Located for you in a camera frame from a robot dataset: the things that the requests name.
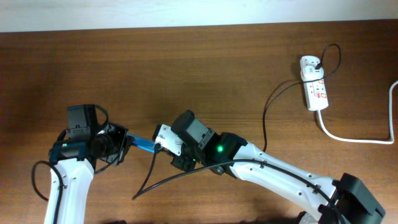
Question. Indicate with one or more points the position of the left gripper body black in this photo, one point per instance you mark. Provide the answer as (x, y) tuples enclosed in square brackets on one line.
[(113, 143)]

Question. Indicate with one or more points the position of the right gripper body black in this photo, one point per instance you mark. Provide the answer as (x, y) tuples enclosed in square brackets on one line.
[(193, 154)]

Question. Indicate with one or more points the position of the blue Samsung Galaxy smartphone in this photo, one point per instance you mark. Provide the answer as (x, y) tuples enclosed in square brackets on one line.
[(142, 143)]

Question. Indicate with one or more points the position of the white power strip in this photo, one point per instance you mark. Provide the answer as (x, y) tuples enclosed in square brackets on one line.
[(315, 91)]

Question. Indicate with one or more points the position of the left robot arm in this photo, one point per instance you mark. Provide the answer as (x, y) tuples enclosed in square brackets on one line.
[(71, 176)]

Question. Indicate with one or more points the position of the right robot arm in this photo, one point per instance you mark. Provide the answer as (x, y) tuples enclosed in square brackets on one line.
[(324, 199)]

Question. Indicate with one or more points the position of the white USB charger plug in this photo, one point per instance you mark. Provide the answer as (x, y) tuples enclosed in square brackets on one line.
[(309, 71)]

